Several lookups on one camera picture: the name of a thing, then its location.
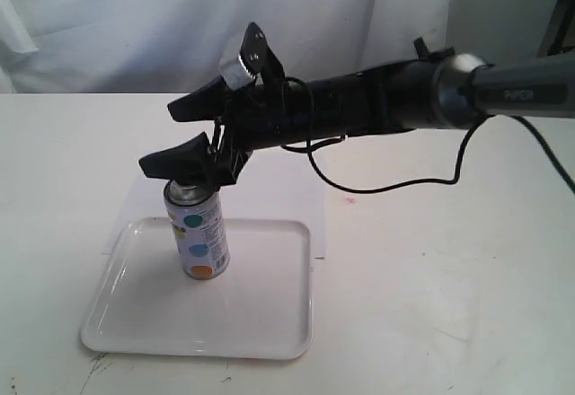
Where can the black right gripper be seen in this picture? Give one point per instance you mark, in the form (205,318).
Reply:
(244,121)

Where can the white spray paint can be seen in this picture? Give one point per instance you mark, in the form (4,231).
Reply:
(199,229)

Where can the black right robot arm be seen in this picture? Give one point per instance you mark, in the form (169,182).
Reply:
(436,90)

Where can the white paper sheet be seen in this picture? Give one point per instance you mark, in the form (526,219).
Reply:
(275,185)

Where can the white backdrop curtain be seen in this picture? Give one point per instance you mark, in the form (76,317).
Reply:
(175,45)

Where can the white plastic tray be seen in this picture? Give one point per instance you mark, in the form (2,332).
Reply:
(261,307)

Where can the black tripod stand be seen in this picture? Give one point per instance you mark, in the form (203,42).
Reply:
(559,35)

